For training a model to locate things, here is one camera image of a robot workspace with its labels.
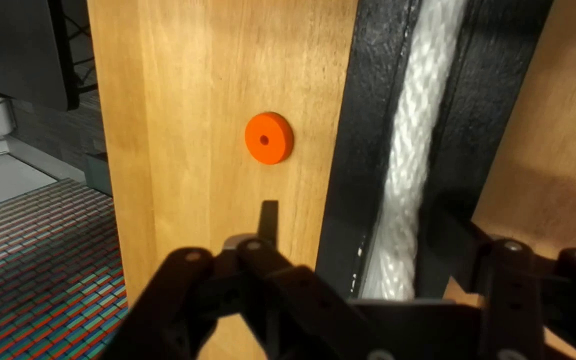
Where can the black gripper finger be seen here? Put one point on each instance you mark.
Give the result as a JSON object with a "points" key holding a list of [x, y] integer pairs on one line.
{"points": [[269, 221]]}

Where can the long black rail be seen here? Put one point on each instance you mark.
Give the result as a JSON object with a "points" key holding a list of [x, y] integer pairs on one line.
{"points": [[428, 95]]}

